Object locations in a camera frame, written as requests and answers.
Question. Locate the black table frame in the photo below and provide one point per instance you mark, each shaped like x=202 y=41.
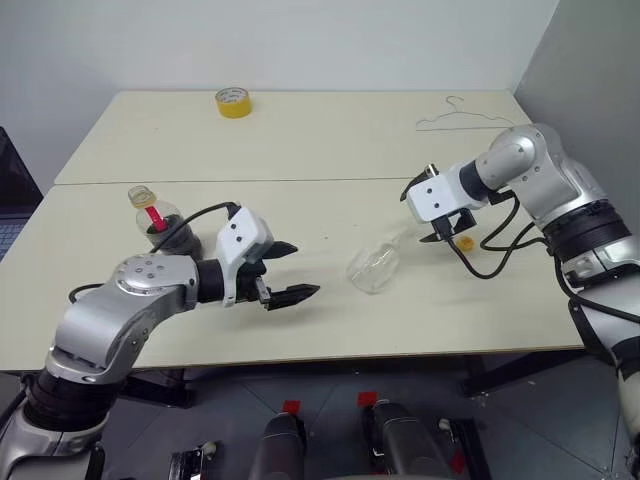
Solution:
x=160 y=390

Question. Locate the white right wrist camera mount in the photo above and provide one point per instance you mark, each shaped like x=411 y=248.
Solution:
x=435 y=197

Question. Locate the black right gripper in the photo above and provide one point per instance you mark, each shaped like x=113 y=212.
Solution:
x=461 y=221

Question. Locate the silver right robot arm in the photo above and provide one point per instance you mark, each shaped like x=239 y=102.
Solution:
x=550 y=175

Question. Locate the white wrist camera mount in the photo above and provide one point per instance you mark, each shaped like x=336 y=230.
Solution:
x=435 y=197
x=242 y=232

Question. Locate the yellow tape roll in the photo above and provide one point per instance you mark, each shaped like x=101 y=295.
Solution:
x=234 y=107

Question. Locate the dark liquid bottle with label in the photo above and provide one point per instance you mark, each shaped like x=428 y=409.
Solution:
x=177 y=237

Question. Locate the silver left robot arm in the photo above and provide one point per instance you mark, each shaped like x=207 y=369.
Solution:
x=130 y=295

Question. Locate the clear plastic bottle lying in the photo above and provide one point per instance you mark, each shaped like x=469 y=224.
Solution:
x=372 y=267

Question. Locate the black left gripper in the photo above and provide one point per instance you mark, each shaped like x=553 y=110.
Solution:
x=247 y=285

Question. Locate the yellow bottle cap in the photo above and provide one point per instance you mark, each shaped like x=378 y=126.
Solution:
x=467 y=243

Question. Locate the black floor bracket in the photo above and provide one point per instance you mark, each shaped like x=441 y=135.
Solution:
x=465 y=450
x=192 y=462

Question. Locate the dark rounded shape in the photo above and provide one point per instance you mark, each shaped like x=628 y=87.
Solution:
x=400 y=440
x=280 y=447

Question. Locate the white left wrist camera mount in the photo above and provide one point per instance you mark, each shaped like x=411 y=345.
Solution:
x=242 y=232

